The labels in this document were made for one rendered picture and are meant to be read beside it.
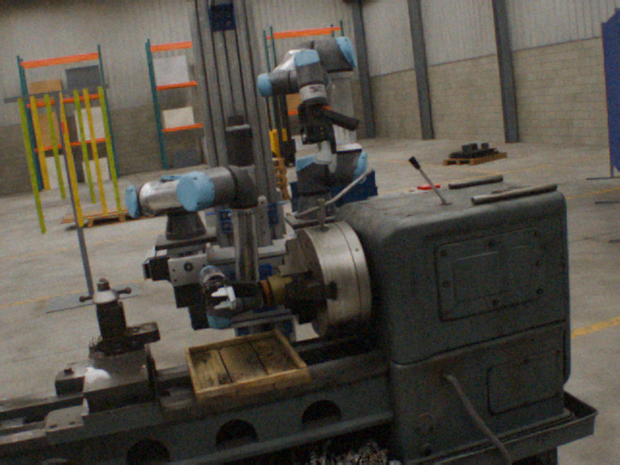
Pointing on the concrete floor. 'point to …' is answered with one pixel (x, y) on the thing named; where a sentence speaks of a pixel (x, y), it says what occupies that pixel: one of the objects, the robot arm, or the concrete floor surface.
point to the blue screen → (612, 94)
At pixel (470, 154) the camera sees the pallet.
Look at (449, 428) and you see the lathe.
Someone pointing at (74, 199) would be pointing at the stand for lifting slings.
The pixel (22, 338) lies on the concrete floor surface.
